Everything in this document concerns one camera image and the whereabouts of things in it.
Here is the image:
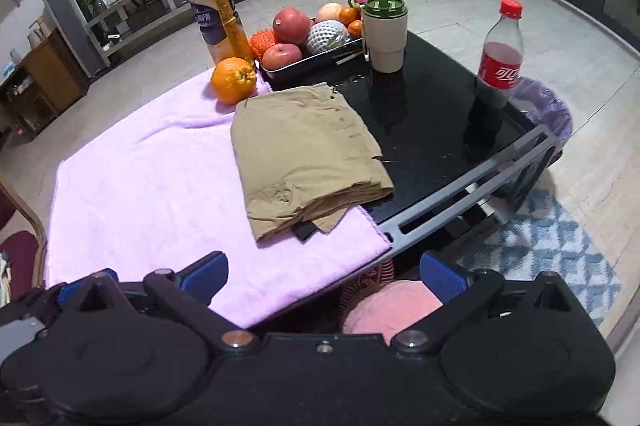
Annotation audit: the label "tall grey speaker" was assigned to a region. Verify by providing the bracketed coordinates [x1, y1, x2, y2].
[44, 0, 108, 79]

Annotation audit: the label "wooden cabinet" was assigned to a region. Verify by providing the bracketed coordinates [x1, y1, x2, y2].
[0, 28, 86, 142]

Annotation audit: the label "red patterned cloth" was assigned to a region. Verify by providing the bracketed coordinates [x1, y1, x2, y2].
[340, 258, 396, 307]

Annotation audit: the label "black fruit tray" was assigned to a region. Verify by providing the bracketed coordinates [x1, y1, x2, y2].
[255, 33, 371, 92]

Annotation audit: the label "pink towel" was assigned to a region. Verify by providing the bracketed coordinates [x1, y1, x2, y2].
[44, 68, 393, 329]

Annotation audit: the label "white cup with green lid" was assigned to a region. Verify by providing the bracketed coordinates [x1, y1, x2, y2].
[362, 0, 408, 73]

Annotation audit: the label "pink fluffy cloth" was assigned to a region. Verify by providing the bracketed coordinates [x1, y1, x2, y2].
[342, 281, 443, 334]

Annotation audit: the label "red label cola bottle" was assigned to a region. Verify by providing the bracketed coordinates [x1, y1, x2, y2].
[475, 0, 525, 109]

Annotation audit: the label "trash bin with purple bag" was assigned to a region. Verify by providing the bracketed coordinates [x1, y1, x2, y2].
[500, 76, 573, 212]

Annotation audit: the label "large orange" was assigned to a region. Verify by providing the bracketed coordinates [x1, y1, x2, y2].
[210, 57, 258, 106]

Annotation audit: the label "blue and white rug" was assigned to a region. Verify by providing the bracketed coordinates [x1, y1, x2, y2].
[460, 188, 621, 327]

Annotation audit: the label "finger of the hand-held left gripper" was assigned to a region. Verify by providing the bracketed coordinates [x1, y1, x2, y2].
[0, 282, 83, 327]

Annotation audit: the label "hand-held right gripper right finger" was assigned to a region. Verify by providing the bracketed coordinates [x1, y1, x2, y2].
[390, 251, 573, 354]

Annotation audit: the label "large red apple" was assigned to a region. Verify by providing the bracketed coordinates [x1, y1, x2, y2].
[272, 7, 313, 46]

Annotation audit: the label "khaki pants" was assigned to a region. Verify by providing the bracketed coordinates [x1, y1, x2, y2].
[230, 83, 396, 244]

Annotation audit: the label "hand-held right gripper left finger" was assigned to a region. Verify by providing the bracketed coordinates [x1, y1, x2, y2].
[75, 251, 251, 353]

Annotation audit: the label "pale peach fruit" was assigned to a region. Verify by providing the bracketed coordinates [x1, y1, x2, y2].
[315, 2, 346, 24]

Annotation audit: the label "small red apple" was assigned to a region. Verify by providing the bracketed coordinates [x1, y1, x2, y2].
[262, 42, 303, 72]

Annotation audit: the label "pear in white foam net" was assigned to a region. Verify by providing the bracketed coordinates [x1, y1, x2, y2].
[306, 20, 351, 54]

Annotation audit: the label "wooden chair with red cushion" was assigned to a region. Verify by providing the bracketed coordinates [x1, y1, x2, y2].
[0, 176, 48, 302]

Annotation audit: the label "orange juice bottle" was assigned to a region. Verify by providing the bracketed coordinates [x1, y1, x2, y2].
[186, 0, 253, 67]

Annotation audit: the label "orange spiky fruit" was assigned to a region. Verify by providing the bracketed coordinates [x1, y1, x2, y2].
[247, 28, 278, 62]

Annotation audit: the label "grey metal table frame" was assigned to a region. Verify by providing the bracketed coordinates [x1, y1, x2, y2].
[372, 123, 558, 252]

